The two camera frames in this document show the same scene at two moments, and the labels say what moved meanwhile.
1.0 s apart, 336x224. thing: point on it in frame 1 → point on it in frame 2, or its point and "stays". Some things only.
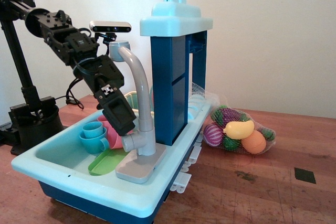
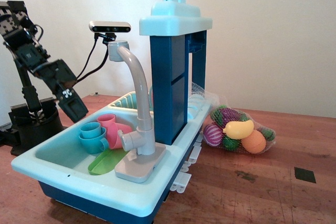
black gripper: x=116 y=108 → x=56 y=73
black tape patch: x=304 y=175 stays
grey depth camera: x=110 y=27 stays
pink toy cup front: x=115 y=140 stays
